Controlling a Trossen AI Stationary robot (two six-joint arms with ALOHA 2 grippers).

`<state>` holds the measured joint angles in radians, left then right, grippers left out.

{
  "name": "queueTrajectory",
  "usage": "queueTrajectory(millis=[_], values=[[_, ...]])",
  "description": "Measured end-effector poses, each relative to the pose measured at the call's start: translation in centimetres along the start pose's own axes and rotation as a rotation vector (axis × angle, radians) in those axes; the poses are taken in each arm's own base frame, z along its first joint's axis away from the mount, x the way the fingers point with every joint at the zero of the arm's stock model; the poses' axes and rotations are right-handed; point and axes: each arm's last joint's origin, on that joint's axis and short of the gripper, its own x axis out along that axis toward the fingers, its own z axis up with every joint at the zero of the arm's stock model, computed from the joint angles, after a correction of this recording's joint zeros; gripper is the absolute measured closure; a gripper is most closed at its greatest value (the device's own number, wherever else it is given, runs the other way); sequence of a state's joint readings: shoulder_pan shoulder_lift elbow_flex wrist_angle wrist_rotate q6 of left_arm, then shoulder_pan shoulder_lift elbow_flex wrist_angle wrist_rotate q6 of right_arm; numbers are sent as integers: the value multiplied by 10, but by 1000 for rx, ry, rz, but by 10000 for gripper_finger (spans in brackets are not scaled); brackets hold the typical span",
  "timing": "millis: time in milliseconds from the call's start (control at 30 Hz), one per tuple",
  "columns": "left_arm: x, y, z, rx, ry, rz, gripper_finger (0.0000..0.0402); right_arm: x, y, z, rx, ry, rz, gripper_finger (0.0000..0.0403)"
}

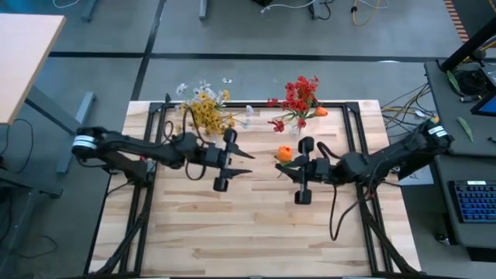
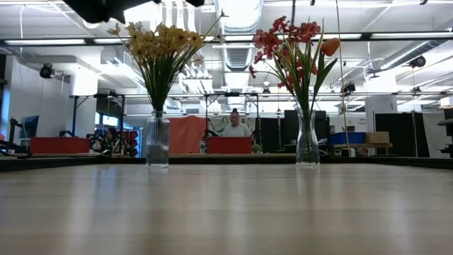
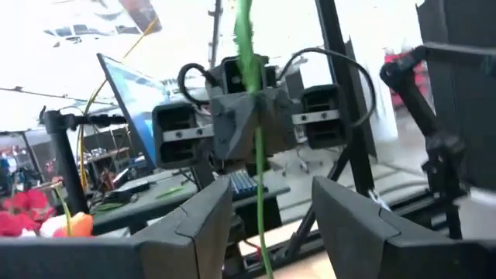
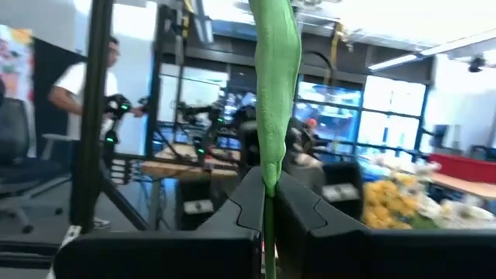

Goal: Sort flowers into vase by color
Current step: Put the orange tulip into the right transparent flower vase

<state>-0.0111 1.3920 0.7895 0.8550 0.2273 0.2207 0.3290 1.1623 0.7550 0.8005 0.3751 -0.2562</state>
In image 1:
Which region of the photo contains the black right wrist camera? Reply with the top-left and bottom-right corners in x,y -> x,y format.
314,157 -> 331,181

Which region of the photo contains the black keyboard blue backlight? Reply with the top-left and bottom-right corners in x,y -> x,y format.
448,179 -> 496,225

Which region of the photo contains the white artificial flower bunch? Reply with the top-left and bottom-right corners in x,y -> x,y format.
175,77 -> 256,131

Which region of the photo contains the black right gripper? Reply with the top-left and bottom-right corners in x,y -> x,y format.
275,136 -> 334,205

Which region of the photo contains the white paper sheet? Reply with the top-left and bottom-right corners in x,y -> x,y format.
398,164 -> 435,187

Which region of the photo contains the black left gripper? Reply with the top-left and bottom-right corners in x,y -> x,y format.
204,128 -> 256,193

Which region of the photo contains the grey side desk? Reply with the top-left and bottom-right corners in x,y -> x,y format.
424,60 -> 496,158

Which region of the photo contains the dark laptop blue screen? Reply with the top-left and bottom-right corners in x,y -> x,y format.
470,92 -> 496,118

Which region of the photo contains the black aluminium rig frame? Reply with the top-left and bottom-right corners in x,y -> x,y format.
83,99 -> 425,279

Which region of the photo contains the red artificial flower bunch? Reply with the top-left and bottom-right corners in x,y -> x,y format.
266,98 -> 309,135
284,75 -> 321,117

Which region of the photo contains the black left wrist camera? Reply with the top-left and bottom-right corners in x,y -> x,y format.
204,146 -> 222,168

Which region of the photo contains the yellow artificial flower bunch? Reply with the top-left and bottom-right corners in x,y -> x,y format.
193,108 -> 236,136
185,89 -> 233,125

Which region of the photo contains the black metal pole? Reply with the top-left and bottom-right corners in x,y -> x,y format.
439,17 -> 496,73

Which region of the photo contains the loose green leaf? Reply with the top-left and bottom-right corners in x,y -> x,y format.
446,69 -> 462,94
456,115 -> 474,143

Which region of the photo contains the light wooden side table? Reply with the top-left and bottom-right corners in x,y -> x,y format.
0,13 -> 67,126

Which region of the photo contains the long black arm cable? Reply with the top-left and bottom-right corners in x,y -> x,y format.
328,181 -> 375,242

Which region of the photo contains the smooth clear glass vase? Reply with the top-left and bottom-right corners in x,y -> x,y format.
287,115 -> 305,140

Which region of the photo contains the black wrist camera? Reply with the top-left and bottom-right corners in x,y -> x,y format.
314,157 -> 331,181
204,146 -> 222,168

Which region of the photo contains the grey metal table leg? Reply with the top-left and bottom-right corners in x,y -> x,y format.
23,85 -> 96,174

